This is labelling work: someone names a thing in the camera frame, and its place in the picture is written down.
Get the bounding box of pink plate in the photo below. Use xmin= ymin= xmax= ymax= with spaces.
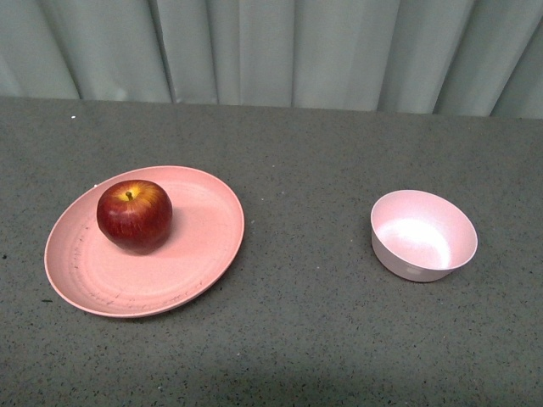
xmin=44 ymin=165 xmax=244 ymax=318

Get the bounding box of grey-white curtain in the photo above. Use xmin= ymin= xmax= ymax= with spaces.
xmin=1 ymin=0 xmax=542 ymax=119

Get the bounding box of light pink bowl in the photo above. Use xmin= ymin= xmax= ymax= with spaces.
xmin=370 ymin=190 xmax=479 ymax=282

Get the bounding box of red apple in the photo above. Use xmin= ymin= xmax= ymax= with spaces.
xmin=96 ymin=180 xmax=173 ymax=254

